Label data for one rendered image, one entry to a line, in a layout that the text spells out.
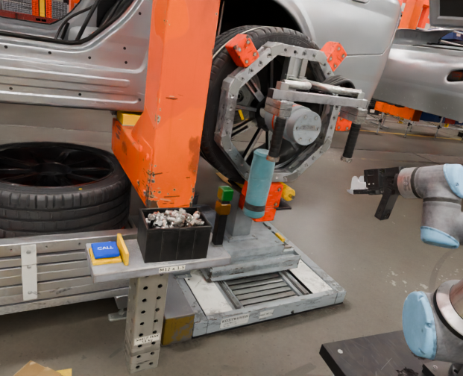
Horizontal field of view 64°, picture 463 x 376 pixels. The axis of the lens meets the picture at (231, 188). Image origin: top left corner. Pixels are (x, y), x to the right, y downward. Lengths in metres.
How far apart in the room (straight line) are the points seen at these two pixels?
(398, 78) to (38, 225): 3.55
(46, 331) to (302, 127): 1.20
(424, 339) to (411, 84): 3.31
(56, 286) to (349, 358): 1.00
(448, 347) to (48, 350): 1.24
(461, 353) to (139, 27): 1.52
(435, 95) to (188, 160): 3.03
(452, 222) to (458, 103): 2.85
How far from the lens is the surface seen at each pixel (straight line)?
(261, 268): 1.83
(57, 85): 1.66
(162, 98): 1.19
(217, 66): 1.44
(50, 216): 1.47
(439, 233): 1.10
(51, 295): 1.51
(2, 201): 1.49
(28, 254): 1.40
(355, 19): 2.24
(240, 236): 1.83
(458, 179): 1.12
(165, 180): 1.27
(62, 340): 1.59
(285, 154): 1.75
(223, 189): 1.19
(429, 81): 4.00
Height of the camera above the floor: 1.09
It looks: 21 degrees down
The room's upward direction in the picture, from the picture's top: 10 degrees clockwise
